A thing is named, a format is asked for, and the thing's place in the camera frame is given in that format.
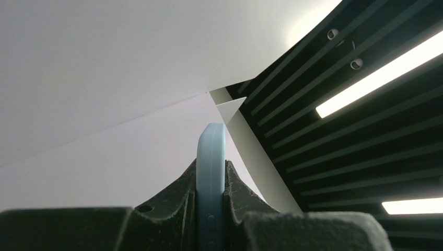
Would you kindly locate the ceiling light strip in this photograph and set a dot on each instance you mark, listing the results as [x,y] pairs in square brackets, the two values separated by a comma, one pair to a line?
[416,206]
[422,53]

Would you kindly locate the white dome ceiling camera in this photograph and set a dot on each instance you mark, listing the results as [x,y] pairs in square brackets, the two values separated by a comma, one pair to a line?
[332,33]

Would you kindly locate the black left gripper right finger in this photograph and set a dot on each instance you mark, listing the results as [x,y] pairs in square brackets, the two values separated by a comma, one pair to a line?
[252,224]

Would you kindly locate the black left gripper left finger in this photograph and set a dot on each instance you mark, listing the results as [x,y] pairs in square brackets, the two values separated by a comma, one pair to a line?
[169,216]

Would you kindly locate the phone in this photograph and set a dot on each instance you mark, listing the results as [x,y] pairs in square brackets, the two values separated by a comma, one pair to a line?
[210,187]

